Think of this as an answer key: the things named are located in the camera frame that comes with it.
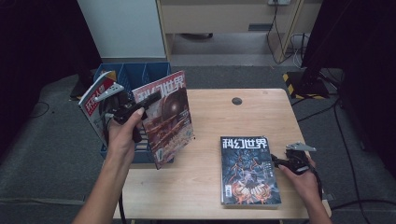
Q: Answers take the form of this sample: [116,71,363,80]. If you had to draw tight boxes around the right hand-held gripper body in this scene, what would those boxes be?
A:
[285,141,317,175]

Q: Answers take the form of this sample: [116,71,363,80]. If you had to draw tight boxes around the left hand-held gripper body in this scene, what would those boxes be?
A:
[92,81,148,125]

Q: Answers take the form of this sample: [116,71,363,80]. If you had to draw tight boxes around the portrait cover magazine red masthead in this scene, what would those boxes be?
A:
[78,70,125,148]

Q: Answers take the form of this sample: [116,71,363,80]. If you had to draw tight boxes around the blue plastic file rack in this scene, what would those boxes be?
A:
[92,61,176,164]

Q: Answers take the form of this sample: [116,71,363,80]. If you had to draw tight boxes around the red-brown cover magazine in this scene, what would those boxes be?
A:
[132,70,195,171]

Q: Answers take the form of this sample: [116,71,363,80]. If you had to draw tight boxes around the dark blue cover magazine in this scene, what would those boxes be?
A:
[219,135,282,209]

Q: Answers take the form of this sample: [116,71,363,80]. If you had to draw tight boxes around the person's right hand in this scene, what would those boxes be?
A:
[277,157,322,200]

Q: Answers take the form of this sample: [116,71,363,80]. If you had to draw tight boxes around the person's left hand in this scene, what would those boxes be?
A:
[106,107,146,161]

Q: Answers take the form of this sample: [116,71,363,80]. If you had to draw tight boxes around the black stand with striped base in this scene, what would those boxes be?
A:
[68,55,101,102]
[282,0,356,101]

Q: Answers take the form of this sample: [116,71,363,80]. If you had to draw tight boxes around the white cabinet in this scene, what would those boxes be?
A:
[76,0,167,60]

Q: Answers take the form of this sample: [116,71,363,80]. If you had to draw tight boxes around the black curtain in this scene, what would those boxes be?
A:
[0,0,102,157]
[300,0,396,171]

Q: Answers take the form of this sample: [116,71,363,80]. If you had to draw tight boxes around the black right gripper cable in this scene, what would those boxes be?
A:
[309,166,324,200]

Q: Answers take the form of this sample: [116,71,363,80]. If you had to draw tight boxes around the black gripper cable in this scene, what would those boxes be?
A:
[309,166,324,200]
[101,102,128,224]

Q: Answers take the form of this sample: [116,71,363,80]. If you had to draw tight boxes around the long black floor cable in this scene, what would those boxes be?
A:
[332,99,365,224]

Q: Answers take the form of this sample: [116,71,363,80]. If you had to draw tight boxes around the short black floor cable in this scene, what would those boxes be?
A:
[295,98,340,123]

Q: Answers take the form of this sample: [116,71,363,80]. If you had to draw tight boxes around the thin black looped floor cable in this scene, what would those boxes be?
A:
[27,101,50,120]

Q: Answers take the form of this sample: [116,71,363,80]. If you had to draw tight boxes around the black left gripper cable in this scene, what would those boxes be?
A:
[101,102,128,224]

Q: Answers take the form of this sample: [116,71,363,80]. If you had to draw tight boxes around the white desk cable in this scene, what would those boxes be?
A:
[289,33,309,69]

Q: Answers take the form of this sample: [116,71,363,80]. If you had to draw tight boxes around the black desk cable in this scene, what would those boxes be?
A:
[265,4,295,65]

